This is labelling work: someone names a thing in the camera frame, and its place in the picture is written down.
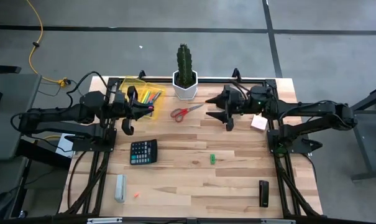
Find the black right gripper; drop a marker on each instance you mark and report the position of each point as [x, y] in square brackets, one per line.
[239, 101]

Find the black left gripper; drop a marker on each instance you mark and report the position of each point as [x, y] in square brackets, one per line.
[128, 105]

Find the teal pen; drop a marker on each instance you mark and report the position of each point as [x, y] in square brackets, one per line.
[146, 97]

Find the red pen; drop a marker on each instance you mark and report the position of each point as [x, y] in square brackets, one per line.
[151, 97]

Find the yellow transparent pencil case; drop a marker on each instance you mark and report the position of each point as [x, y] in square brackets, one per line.
[138, 85]

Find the green eraser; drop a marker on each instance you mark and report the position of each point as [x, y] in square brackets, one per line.
[212, 159]

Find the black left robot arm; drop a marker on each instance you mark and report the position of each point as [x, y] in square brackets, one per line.
[57, 113]

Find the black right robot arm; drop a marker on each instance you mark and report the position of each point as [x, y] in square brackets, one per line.
[315, 109]

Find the black table clamp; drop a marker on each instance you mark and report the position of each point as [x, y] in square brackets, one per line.
[236, 74]
[141, 74]

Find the white hexagonal plant pot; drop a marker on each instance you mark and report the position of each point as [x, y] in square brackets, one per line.
[185, 93]

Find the pink sticky note pad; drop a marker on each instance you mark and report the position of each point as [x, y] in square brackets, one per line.
[259, 122]

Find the black calculator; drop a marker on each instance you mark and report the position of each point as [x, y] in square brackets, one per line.
[144, 152]

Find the tall green cactus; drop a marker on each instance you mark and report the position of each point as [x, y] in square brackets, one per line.
[184, 65]

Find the white grey stapler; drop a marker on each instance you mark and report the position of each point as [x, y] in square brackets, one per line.
[120, 188]

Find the small orange cap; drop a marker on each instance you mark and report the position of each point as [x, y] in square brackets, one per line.
[136, 195]

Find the white paper sheet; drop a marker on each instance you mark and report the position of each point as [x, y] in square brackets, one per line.
[63, 146]

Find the black stapler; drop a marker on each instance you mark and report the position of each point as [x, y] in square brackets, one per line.
[263, 193]

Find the silver aluminium bar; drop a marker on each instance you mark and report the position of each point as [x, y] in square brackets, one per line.
[277, 221]
[103, 221]

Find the grey desk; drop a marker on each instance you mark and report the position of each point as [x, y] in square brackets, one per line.
[7, 93]

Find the black desk frame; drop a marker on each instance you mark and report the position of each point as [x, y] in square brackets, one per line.
[361, 146]

